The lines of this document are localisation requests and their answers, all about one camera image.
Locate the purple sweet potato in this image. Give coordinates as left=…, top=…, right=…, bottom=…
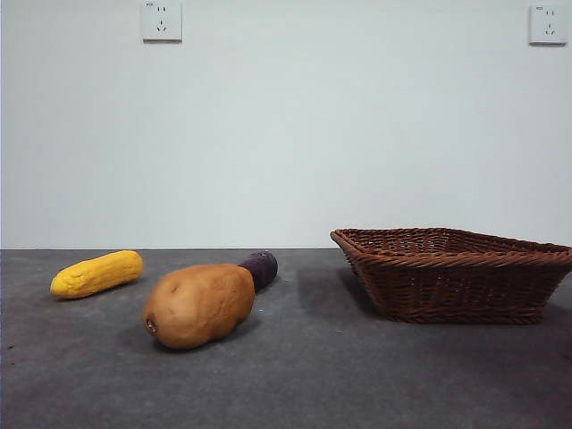
left=237, top=250, right=279, bottom=294

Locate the brown potato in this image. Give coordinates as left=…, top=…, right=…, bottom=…
left=142, top=263, right=257, bottom=350

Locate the brown wicker basket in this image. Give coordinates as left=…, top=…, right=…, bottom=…
left=330, top=227, right=572, bottom=325

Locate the yellow corn cob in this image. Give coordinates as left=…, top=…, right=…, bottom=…
left=49, top=249, right=145, bottom=300

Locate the white wall socket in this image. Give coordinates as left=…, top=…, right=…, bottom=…
left=528, top=4, right=563, bottom=46
left=142, top=0, right=183, bottom=44

